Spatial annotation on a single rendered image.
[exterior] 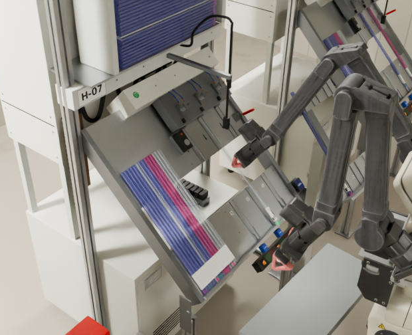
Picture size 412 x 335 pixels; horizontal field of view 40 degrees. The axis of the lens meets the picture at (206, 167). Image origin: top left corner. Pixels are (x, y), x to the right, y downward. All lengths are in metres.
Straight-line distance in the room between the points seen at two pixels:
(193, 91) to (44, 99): 0.56
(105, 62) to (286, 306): 1.08
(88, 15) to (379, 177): 1.00
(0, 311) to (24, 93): 1.30
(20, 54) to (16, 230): 1.61
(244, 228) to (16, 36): 1.06
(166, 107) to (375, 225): 0.94
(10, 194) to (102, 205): 1.29
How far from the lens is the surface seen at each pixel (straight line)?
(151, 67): 2.03
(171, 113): 2.06
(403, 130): 1.83
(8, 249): 3.32
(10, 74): 2.12
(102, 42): 1.82
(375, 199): 1.45
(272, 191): 2.31
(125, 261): 2.24
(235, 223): 2.13
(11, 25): 1.99
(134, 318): 2.36
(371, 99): 1.30
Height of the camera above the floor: 2.21
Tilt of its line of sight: 36 degrees down
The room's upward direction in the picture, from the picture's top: 1 degrees clockwise
